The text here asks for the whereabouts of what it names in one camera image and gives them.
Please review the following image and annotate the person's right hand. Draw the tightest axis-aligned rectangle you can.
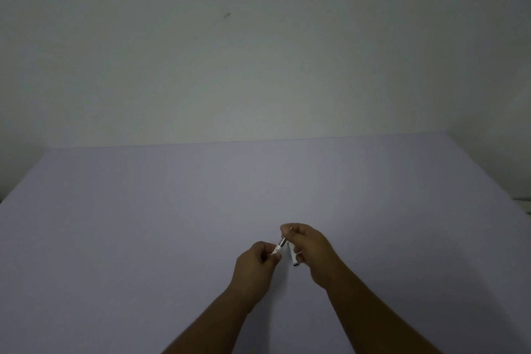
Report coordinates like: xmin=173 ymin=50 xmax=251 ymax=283
xmin=280 ymin=223 xmax=345 ymax=291

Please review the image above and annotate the person's right forearm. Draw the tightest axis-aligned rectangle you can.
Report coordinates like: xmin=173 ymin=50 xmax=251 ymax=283
xmin=325 ymin=263 xmax=443 ymax=354

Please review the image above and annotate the person's left forearm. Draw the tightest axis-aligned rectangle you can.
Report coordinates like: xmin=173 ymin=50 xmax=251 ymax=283
xmin=161 ymin=288 xmax=259 ymax=354

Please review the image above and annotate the person's left hand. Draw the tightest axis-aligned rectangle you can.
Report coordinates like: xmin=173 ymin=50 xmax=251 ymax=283
xmin=228 ymin=241 xmax=283 ymax=315

